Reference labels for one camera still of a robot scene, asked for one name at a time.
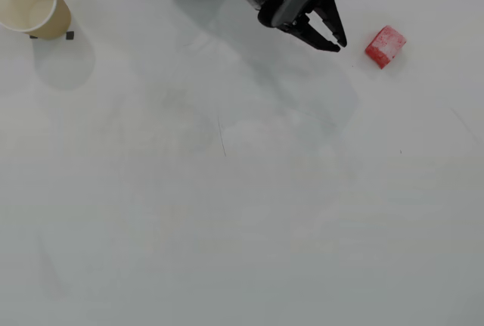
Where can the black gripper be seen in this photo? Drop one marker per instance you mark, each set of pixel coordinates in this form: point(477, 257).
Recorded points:
point(317, 28)

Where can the red foam cube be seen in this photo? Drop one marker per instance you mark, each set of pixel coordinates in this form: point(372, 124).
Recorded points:
point(385, 46)

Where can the beige paper cup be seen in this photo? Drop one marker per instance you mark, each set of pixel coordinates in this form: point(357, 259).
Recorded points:
point(26, 4)

